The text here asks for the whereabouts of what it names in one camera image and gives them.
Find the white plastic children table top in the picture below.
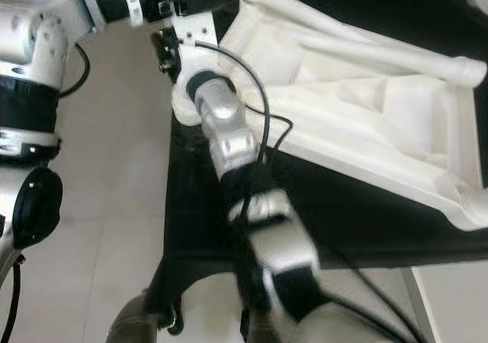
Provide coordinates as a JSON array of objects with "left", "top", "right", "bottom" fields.
[{"left": 172, "top": 0, "right": 488, "bottom": 233}]

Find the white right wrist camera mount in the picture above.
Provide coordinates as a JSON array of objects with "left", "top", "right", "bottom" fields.
[{"left": 172, "top": 11, "right": 220, "bottom": 81}]

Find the grey right robot leg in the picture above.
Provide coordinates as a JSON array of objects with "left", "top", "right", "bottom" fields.
[{"left": 239, "top": 303, "right": 292, "bottom": 343}]

